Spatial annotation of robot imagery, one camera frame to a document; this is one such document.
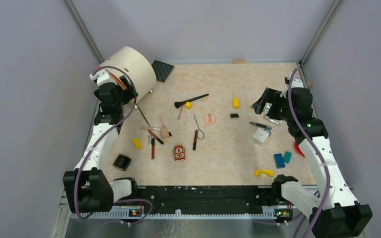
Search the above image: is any thin black stick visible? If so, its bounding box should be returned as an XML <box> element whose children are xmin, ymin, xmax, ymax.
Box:
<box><xmin>135</xmin><ymin>104</ymin><xmax>151</xmax><ymax>127</ymax></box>

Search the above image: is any black compact case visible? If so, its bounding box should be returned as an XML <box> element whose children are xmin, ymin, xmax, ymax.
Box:
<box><xmin>113</xmin><ymin>154</ymin><xmax>132</xmax><ymax>171</ymax></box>

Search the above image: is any yellow rectangular block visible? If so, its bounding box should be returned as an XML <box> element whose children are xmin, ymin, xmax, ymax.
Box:
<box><xmin>233</xmin><ymin>98</ymin><xmax>240</xmax><ymax>109</ymax></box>

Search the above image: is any clear plastic wrapper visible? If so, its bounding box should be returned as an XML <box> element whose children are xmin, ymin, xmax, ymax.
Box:
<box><xmin>262</xmin><ymin>102</ymin><xmax>281</xmax><ymax>125</ymax></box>

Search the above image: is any dark red lip gloss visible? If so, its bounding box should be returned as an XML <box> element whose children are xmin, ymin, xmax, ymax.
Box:
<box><xmin>192</xmin><ymin>130</ymin><xmax>198</xmax><ymax>151</ymax></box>

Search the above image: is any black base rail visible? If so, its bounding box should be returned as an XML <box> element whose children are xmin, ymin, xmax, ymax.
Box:
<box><xmin>131</xmin><ymin>185</ymin><xmax>279</xmax><ymax>215</ymax></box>

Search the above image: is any nude concealer tube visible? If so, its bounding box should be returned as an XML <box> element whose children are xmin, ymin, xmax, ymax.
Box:
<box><xmin>141</xmin><ymin>126</ymin><xmax>161</xmax><ymax>131</ymax></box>

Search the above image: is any brown lipstick tube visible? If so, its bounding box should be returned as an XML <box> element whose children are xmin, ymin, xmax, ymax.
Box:
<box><xmin>148</xmin><ymin>130</ymin><xmax>164</xmax><ymax>145</ymax></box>

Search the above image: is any cream round drawer organizer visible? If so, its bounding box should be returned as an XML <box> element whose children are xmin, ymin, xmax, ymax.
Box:
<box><xmin>97</xmin><ymin>46</ymin><xmax>156</xmax><ymax>102</ymax></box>

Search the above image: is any pink round powder puff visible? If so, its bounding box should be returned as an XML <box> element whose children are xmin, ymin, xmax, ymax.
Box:
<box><xmin>203</xmin><ymin>113</ymin><xmax>217</xmax><ymax>125</ymax></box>

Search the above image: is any teal block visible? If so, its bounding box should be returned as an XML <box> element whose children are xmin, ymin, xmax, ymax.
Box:
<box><xmin>283</xmin><ymin>151</ymin><xmax>292</xmax><ymax>164</ymax></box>

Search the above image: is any black makeup brush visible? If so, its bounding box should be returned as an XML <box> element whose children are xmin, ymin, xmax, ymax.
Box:
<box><xmin>174</xmin><ymin>94</ymin><xmax>209</xmax><ymax>109</ymax></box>

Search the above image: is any red horseshoe toy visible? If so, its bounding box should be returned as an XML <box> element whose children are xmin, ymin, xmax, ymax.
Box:
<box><xmin>293</xmin><ymin>142</ymin><xmax>305</xmax><ymax>157</ymax></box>

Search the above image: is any wooden peg at wall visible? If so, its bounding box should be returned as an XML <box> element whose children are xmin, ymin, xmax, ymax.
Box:
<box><xmin>232</xmin><ymin>59</ymin><xmax>247</xmax><ymax>64</ymax></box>

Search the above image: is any black hair loop tool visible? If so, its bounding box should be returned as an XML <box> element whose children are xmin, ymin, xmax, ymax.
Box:
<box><xmin>193</xmin><ymin>114</ymin><xmax>205</xmax><ymax>140</ymax></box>

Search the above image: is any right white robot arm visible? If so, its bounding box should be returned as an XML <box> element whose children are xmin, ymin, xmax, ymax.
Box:
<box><xmin>253</xmin><ymin>73</ymin><xmax>373</xmax><ymax>238</ymax></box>

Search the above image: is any small yellow cube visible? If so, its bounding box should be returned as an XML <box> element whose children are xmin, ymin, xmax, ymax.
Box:
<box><xmin>185</xmin><ymin>102</ymin><xmax>192</xmax><ymax>109</ymax></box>

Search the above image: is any yellow arch block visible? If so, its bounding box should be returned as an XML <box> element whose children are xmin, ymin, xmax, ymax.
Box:
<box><xmin>254</xmin><ymin>170</ymin><xmax>274</xmax><ymax>178</ymax></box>

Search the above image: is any black foam pad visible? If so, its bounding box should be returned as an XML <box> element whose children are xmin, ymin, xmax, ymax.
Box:
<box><xmin>152</xmin><ymin>60</ymin><xmax>174</xmax><ymax>83</ymax></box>

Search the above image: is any red owl number toy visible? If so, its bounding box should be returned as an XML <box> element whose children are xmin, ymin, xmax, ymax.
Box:
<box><xmin>173</xmin><ymin>145</ymin><xmax>186</xmax><ymax>161</ymax></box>

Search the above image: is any yellow wedge block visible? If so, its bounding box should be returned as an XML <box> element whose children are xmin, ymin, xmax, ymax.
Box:
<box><xmin>132</xmin><ymin>137</ymin><xmax>142</xmax><ymax>149</ymax></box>

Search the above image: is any beige makeup sponge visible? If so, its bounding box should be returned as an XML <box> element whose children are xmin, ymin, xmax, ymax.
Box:
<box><xmin>160</xmin><ymin>127</ymin><xmax>170</xmax><ymax>138</ymax></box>

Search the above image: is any blue lego brick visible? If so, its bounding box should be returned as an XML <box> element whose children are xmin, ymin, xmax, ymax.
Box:
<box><xmin>273</xmin><ymin>154</ymin><xmax>285</xmax><ymax>169</ymax></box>

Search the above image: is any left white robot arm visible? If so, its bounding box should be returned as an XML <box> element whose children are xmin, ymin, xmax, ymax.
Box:
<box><xmin>63</xmin><ymin>66</ymin><xmax>139</xmax><ymax>219</ymax></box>

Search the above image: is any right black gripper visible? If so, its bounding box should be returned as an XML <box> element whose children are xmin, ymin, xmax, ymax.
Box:
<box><xmin>253</xmin><ymin>87</ymin><xmax>295</xmax><ymax>122</ymax></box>

